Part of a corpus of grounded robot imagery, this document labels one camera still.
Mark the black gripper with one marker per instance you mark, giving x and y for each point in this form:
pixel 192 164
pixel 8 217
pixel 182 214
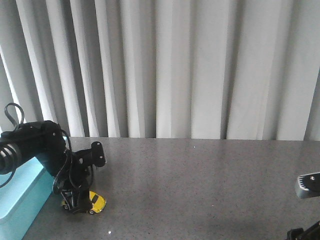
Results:
pixel 44 140
pixel 312 233

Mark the yellow toy beetle car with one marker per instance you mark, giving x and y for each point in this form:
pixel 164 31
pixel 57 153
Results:
pixel 98 203

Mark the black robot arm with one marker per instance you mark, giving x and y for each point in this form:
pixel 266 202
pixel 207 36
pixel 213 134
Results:
pixel 7 153

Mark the light blue metal box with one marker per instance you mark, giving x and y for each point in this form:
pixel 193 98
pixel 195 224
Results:
pixel 22 199

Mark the grey pleated curtain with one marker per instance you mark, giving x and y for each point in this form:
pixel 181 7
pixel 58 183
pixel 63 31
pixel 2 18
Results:
pixel 200 69

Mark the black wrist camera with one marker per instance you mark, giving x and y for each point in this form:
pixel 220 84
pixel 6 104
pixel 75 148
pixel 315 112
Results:
pixel 92 156

